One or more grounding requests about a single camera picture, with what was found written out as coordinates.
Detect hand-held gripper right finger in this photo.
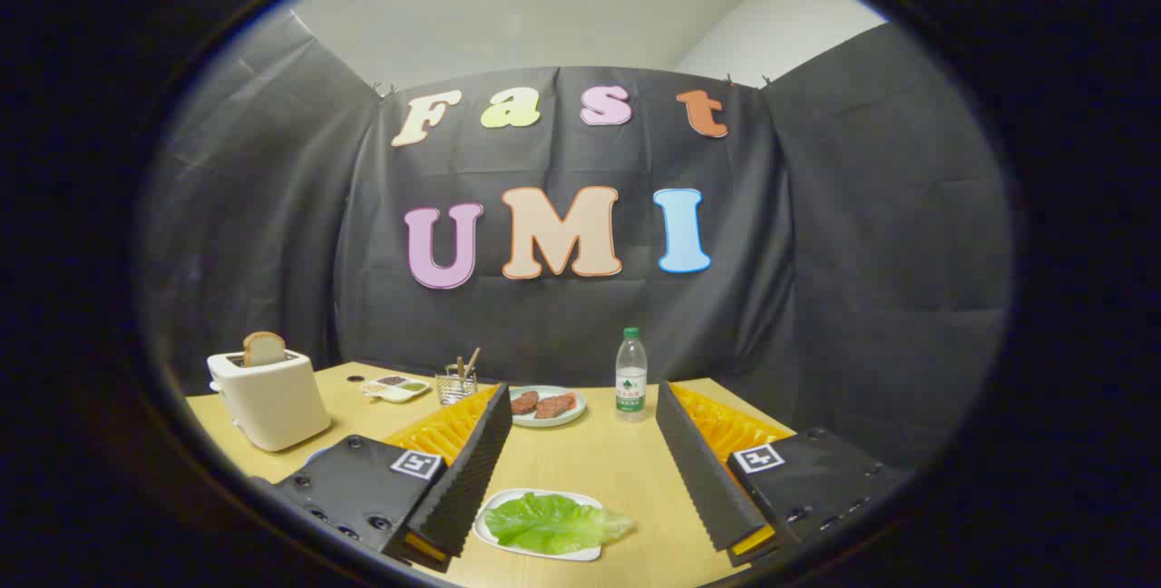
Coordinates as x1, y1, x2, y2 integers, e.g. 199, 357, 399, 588
655, 380, 910, 568

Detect toast slice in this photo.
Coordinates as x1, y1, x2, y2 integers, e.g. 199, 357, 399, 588
242, 331, 288, 368

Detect white oval plate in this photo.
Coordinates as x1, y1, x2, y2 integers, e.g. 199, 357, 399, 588
473, 488, 605, 563

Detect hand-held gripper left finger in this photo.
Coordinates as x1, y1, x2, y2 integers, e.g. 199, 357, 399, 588
249, 382, 514, 573

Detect clear utensil holder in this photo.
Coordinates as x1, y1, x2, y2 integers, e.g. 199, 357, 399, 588
435, 373, 479, 407

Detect pale green plate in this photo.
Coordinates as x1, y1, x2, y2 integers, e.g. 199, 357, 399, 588
505, 386, 587, 428

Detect white toaster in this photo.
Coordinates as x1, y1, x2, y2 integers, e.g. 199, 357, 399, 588
207, 348, 333, 453

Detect green lettuce leaf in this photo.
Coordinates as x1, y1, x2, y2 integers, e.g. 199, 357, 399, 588
483, 493, 637, 556

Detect black backdrop cloth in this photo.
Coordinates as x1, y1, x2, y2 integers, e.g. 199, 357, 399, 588
145, 12, 1012, 471

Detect white sauce dish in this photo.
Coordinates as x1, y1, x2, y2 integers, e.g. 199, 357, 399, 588
360, 376, 432, 404

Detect clear water bottle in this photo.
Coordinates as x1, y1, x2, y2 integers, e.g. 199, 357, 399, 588
615, 327, 649, 423

